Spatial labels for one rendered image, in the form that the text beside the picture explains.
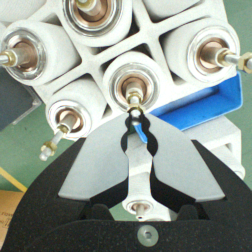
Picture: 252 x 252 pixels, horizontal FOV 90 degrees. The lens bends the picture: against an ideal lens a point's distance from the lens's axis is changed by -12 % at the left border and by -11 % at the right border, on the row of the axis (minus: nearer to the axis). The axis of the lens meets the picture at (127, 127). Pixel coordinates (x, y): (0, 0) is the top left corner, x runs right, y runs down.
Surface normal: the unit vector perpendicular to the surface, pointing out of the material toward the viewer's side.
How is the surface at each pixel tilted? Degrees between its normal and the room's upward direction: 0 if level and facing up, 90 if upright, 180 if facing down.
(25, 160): 0
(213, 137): 90
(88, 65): 0
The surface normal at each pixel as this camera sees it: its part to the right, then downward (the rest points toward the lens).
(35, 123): -0.02, 0.52
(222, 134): -0.44, -0.77
